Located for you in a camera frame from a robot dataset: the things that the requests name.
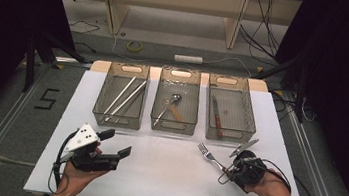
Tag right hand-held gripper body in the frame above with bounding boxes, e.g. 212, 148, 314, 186
225, 135, 272, 194

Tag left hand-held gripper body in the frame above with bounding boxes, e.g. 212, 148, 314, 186
61, 120, 125, 177

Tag smoky clear plastic bin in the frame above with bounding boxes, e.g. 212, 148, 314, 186
202, 72, 263, 146
148, 65, 204, 137
91, 60, 151, 131

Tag metal fork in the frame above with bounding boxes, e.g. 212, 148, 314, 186
194, 141, 236, 177

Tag white chopstick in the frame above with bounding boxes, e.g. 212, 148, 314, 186
104, 75, 148, 127
102, 72, 138, 120

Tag knife with wooden handle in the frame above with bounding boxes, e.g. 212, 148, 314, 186
206, 95, 229, 140

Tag wooden spoon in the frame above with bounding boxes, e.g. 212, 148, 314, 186
162, 99, 188, 123

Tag metal spoon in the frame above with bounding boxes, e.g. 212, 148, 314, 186
153, 91, 183, 130

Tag person's left hand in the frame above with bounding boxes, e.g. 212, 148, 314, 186
51, 160, 108, 196

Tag person's right hand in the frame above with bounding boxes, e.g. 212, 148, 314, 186
244, 169, 296, 196

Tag yellow tape roll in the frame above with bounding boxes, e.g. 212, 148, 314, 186
126, 40, 144, 54

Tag black metal stand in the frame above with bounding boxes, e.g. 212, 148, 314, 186
20, 28, 92, 100
250, 51, 312, 125

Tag white power strip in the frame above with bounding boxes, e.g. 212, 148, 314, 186
173, 53, 205, 65

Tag white cable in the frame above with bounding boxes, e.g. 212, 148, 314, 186
110, 33, 256, 78

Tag thin black cable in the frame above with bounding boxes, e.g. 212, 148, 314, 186
69, 19, 101, 36

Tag bundle of black cables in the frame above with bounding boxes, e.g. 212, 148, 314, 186
236, 0, 286, 61

